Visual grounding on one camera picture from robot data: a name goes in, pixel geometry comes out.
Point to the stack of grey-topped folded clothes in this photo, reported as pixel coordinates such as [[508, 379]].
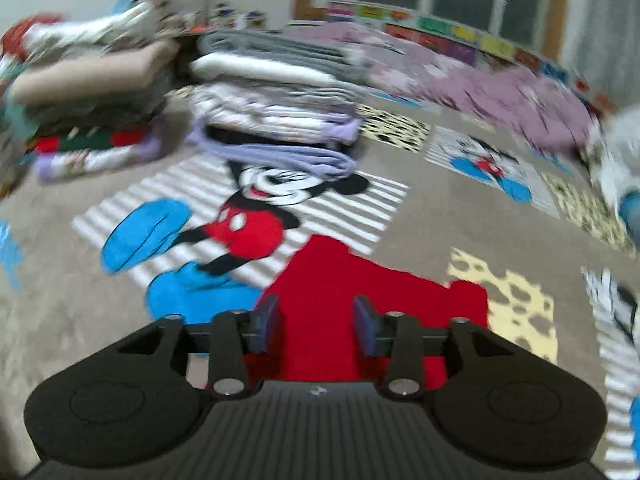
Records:
[[270, 110]]

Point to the grey curtain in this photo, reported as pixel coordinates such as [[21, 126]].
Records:
[[600, 25]]

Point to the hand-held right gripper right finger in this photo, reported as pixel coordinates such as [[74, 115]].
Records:
[[367, 327]]

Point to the stack of pastel folded fabrics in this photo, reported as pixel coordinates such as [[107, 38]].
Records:
[[10, 160]]

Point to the red knit sweater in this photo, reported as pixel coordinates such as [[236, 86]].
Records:
[[325, 280]]

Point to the red floral cloth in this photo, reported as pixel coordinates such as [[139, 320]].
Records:
[[20, 30]]

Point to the pile of folded quilts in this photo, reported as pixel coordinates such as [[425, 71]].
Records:
[[615, 160]]

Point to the colourful picture panel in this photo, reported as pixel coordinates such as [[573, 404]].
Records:
[[435, 25]]

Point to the row of small desk clutter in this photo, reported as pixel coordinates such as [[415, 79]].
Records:
[[235, 16]]

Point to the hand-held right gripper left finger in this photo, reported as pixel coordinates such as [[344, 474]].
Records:
[[264, 325]]

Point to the stack of beige-topped folded clothes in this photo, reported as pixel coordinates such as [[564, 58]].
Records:
[[90, 80]]

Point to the red blue patchwork quilt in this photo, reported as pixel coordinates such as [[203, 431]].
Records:
[[632, 215]]

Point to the purple floral quilt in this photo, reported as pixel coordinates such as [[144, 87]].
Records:
[[500, 95]]

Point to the cartoon printed brown blanket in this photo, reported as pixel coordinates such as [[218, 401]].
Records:
[[450, 220]]

